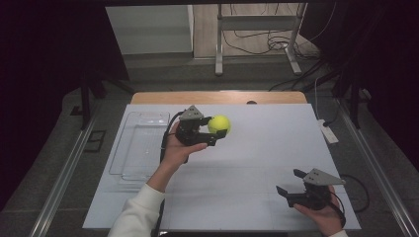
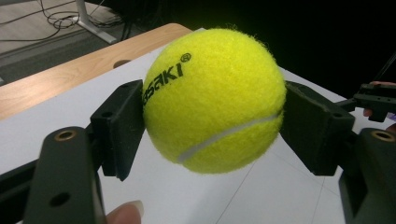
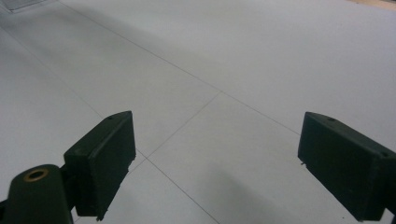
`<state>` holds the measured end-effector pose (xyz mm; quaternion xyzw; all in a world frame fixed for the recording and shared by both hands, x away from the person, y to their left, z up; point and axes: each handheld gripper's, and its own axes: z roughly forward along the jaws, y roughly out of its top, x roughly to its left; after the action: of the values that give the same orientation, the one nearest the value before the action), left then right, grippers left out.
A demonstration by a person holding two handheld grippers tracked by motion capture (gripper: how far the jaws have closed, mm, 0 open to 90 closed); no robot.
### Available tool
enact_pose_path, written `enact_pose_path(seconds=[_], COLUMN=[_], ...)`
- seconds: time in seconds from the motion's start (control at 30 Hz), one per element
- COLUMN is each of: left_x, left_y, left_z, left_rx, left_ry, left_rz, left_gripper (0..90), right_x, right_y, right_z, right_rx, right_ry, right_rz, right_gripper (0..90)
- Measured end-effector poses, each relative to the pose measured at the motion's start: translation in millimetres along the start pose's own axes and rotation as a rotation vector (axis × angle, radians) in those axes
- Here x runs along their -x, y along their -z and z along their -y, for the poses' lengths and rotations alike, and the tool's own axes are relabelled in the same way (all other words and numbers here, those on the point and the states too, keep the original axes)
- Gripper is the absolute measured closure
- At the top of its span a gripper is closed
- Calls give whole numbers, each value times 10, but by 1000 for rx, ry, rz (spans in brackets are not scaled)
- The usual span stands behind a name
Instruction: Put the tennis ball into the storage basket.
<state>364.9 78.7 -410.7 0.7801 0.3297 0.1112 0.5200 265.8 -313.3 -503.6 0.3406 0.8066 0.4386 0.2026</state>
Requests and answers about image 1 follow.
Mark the white table board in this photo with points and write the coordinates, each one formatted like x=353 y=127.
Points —
x=250 y=164

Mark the yellow tennis ball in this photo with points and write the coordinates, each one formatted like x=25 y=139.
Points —
x=219 y=124

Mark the person's left hand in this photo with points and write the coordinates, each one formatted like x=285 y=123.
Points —
x=176 y=151

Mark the white power strip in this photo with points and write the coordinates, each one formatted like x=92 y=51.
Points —
x=329 y=135

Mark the aluminium rail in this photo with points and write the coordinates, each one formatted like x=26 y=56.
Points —
x=378 y=164
x=62 y=184

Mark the clear plastic tray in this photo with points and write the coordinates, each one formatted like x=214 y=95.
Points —
x=141 y=148

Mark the dark curtain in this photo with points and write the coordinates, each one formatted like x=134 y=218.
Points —
x=395 y=65
x=39 y=65

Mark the person's right hand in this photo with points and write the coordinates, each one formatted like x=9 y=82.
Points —
x=324 y=220

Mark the black floor frame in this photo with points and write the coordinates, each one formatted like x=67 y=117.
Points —
x=95 y=141

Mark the black round table grommet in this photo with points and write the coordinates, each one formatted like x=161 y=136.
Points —
x=251 y=102

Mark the white metal desk frame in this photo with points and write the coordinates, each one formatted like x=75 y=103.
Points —
x=257 y=23

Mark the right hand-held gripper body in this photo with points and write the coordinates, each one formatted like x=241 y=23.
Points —
x=316 y=196

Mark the white cabinet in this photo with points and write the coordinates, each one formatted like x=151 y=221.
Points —
x=148 y=29

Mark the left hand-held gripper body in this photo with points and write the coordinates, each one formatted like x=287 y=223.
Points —
x=189 y=130

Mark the black metal stand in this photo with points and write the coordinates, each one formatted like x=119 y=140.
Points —
x=85 y=105
x=354 y=105

